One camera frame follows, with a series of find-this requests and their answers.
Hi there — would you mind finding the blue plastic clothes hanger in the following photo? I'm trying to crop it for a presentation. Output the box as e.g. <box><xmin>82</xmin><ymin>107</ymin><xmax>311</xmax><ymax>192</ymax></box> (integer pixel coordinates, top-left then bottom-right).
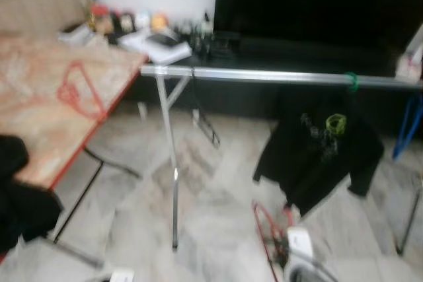
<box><xmin>392</xmin><ymin>94</ymin><xmax>423</xmax><ymax>160</ymax></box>

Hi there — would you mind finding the green clothes hanger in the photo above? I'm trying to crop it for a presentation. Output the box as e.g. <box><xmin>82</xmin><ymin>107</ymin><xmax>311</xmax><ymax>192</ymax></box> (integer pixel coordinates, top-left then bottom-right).
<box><xmin>344</xmin><ymin>72</ymin><xmax>360</xmax><ymax>92</ymax></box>

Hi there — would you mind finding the silver metal clothes rack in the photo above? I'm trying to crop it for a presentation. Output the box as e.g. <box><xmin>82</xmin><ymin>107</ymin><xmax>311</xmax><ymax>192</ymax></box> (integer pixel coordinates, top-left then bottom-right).
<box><xmin>139</xmin><ymin>63</ymin><xmax>423</xmax><ymax>256</ymax></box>

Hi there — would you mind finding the white tissue box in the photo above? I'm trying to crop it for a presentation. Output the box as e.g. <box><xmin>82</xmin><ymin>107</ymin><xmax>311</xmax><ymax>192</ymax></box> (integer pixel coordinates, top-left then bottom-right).
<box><xmin>395</xmin><ymin>51</ymin><xmax>423</xmax><ymax>81</ymax></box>

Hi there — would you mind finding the electronics board cluster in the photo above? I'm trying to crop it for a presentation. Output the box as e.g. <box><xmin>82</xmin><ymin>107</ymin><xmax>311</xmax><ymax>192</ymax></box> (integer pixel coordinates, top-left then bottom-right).
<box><xmin>175</xmin><ymin>18</ymin><xmax>242</xmax><ymax>58</ymax></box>

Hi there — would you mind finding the black tablet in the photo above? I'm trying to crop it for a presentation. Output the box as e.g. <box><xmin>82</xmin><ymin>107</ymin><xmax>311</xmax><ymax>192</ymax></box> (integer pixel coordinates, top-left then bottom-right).
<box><xmin>144</xmin><ymin>33</ymin><xmax>180</xmax><ymax>50</ymax></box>

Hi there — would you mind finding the black flat screen television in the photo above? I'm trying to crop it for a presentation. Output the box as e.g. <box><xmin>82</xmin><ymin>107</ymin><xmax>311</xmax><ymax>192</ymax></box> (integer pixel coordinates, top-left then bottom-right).
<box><xmin>213</xmin><ymin>0</ymin><xmax>423</xmax><ymax>58</ymax></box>

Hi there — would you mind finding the white paper stack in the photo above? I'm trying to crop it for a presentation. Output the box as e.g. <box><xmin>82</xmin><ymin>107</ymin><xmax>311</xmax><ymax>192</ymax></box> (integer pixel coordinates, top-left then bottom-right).
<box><xmin>119</xmin><ymin>28</ymin><xmax>194</xmax><ymax>66</ymax></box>

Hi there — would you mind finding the orange egg figurine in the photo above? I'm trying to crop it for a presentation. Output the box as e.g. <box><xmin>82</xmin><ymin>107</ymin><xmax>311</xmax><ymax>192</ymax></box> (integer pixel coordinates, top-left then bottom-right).
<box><xmin>151</xmin><ymin>13</ymin><xmax>169</xmax><ymax>32</ymax></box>

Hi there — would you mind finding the white egg figurine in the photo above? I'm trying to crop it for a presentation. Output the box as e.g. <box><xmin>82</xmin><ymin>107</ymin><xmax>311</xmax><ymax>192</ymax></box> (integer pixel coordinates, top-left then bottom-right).
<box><xmin>134</xmin><ymin>11</ymin><xmax>151</xmax><ymax>30</ymax></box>

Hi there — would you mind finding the marble pattern folding table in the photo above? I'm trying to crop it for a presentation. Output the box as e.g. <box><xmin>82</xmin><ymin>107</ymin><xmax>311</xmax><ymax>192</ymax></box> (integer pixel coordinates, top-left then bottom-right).
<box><xmin>0</xmin><ymin>34</ymin><xmax>149</xmax><ymax>269</ymax></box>

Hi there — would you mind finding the black egg figurine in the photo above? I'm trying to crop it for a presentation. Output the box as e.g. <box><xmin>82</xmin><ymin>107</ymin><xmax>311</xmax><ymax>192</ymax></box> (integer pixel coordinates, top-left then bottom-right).
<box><xmin>111</xmin><ymin>10</ymin><xmax>133</xmax><ymax>34</ymax></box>

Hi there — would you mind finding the red lidded snack jar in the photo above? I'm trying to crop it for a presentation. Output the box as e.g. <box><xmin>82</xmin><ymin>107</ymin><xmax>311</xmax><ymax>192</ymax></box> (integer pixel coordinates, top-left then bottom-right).
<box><xmin>89</xmin><ymin>5</ymin><xmax>110</xmax><ymax>35</ymax></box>

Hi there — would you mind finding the light wood drawer cabinet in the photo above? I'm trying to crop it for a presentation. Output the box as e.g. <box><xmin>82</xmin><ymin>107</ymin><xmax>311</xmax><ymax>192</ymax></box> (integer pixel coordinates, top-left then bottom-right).
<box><xmin>0</xmin><ymin>0</ymin><xmax>90</xmax><ymax>38</ymax></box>

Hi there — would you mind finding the black wire clothes hanger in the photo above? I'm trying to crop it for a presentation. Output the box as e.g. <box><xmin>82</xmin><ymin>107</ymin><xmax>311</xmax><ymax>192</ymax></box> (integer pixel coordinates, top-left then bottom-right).
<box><xmin>192</xmin><ymin>87</ymin><xmax>222</xmax><ymax>149</ymax></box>

